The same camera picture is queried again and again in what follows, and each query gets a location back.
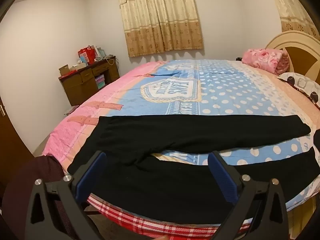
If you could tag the beige patterned curtain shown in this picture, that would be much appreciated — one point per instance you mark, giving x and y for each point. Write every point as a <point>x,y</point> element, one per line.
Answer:
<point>292,7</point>
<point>160,17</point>

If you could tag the cream wooden headboard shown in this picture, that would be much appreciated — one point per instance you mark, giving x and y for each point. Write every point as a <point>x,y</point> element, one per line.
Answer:
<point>300,47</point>

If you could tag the red plaid bed sheet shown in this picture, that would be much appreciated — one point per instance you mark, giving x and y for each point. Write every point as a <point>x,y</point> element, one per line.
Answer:
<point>140,223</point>

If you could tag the maroon mesh cloth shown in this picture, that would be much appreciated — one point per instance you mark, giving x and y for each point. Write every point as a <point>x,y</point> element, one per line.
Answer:
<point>22,180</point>

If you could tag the white pillow with dark circles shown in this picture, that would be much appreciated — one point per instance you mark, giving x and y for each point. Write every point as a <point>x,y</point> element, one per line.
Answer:
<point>300,82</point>

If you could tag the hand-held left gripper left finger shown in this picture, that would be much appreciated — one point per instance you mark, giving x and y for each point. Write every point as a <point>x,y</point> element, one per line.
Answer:
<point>91,176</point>

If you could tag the red gift bag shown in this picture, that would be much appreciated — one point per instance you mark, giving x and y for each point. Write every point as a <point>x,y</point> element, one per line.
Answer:
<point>87,55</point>

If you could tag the bed with blue pink bedspread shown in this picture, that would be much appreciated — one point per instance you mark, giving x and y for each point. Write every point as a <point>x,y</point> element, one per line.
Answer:
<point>225,92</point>

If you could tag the pink floral folded blanket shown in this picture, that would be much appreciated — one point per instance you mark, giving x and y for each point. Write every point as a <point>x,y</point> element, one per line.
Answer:
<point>265,60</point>

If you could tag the brown wooden door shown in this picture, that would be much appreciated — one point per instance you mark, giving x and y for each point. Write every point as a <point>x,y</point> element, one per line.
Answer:
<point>10,140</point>

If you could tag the open cardboard box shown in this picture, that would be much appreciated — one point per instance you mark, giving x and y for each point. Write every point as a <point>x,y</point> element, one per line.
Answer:
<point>68,69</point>

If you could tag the stack of pastel boxes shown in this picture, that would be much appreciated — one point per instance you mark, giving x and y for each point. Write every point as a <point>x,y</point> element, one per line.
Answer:
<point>100,82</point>

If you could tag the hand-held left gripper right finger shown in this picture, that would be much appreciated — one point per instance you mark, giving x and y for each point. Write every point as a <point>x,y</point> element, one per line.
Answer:
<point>223,177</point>

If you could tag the black pants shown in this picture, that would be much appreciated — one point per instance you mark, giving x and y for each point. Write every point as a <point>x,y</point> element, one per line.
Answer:
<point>162,180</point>

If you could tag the light blue gift bag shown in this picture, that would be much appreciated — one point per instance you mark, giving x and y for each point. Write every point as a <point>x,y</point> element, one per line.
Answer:
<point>101,53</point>

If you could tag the brown wooden desk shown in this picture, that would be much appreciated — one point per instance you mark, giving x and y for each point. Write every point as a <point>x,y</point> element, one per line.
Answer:
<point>80,85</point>

